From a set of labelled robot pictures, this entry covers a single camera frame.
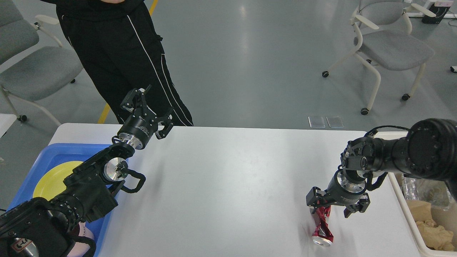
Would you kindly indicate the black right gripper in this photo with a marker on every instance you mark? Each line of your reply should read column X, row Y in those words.
column 346, row 188

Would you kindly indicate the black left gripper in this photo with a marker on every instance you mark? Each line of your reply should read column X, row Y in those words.
column 137, row 131

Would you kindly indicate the crushed red can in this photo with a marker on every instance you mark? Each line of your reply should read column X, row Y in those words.
column 322, row 235

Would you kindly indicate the foil tray with paper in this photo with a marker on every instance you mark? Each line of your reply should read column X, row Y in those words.
column 435, row 192

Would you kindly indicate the yellow plastic plate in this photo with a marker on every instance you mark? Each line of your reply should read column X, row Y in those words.
column 51, row 184

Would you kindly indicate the pink mug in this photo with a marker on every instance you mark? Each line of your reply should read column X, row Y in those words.
column 84, row 242

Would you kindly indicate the brown paper bag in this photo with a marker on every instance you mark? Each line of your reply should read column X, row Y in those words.
column 420, row 210

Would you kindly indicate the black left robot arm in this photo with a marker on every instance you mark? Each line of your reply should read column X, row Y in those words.
column 43, row 228

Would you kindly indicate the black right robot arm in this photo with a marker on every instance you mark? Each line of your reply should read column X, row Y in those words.
column 428, row 151

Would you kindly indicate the clear floor plate right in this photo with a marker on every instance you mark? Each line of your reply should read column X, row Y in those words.
column 335, row 122

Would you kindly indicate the clear floor plate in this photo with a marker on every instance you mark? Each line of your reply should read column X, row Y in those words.
column 317, row 122
column 335, row 122

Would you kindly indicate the person in striped black pants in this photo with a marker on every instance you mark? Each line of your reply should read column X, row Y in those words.
column 120, row 50

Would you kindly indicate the clear floor plate left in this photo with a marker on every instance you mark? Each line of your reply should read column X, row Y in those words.
column 317, row 122

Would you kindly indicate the beige plastic bin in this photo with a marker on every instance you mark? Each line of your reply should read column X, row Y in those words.
column 448, row 219

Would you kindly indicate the blue plastic tray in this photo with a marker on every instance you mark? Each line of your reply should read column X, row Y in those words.
column 51, row 156

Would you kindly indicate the grey chair left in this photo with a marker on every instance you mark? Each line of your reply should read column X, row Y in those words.
column 41, row 73

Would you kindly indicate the grey chair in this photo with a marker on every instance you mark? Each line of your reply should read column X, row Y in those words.
column 383, row 37
column 41, row 73

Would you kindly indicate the grey chair right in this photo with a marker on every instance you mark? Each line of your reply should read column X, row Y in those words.
column 383, row 37

